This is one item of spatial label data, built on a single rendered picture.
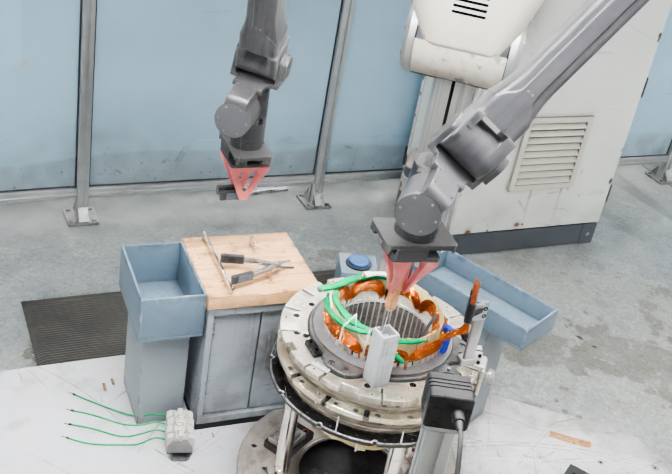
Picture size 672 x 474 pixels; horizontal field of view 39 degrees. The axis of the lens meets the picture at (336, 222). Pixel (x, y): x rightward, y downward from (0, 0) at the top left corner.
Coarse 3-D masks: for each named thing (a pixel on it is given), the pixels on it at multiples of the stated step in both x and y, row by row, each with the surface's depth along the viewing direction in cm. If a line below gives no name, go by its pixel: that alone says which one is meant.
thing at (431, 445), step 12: (420, 432) 95; (432, 432) 92; (420, 444) 94; (432, 444) 93; (444, 444) 93; (420, 456) 94; (432, 456) 94; (444, 456) 94; (420, 468) 94; (432, 468) 95; (444, 468) 94
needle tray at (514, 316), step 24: (456, 264) 181; (432, 288) 173; (456, 288) 170; (480, 288) 179; (504, 288) 175; (504, 312) 173; (528, 312) 173; (552, 312) 168; (480, 336) 171; (504, 336) 165; (528, 336) 163; (480, 408) 183
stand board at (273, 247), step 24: (192, 240) 170; (216, 240) 171; (240, 240) 172; (264, 240) 174; (288, 240) 175; (240, 264) 165; (288, 264) 168; (216, 288) 158; (240, 288) 159; (264, 288) 160; (288, 288) 161
